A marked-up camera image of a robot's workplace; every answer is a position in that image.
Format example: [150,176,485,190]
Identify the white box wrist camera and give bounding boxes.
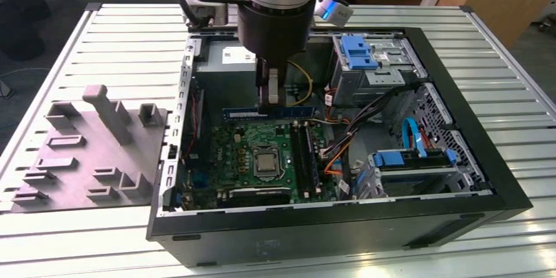
[314,0,354,27]

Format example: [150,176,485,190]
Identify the black office chair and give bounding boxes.
[0,0,51,63]

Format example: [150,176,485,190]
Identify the grey metal drive cage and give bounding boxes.
[333,35,430,106]

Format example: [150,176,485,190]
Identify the black graphics card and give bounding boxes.
[229,186,293,207]

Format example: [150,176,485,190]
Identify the green motherboard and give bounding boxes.
[185,118,347,210]

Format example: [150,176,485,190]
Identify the blue plastic drive latch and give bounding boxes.
[342,35,378,71]

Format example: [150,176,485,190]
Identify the silver CPU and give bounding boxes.
[254,154,282,176]

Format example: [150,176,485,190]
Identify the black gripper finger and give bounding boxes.
[255,58,290,113]

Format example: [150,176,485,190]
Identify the blue SATA cable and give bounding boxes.
[402,117,431,158]

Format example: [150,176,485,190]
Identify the grey power supply white label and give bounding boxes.
[194,39,283,109]

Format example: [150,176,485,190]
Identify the grey disk bay bracket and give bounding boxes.
[367,152,495,199]

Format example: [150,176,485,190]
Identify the black open PC case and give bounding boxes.
[146,25,535,268]

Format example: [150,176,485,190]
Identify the orange wires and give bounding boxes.
[323,156,349,178]

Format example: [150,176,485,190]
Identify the grey plastic parts rack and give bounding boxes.
[0,84,174,215]

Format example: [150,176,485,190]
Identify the yellow power wires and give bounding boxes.
[289,59,315,108]

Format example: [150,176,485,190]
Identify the white camera in black bracket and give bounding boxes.
[181,0,241,28]

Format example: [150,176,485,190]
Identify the blue carrier with disk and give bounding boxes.
[374,148,458,171]

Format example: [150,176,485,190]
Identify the metal CPU socket cover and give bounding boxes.
[251,145,287,184]

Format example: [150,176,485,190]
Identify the black cable bundle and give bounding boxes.
[319,83,427,161]

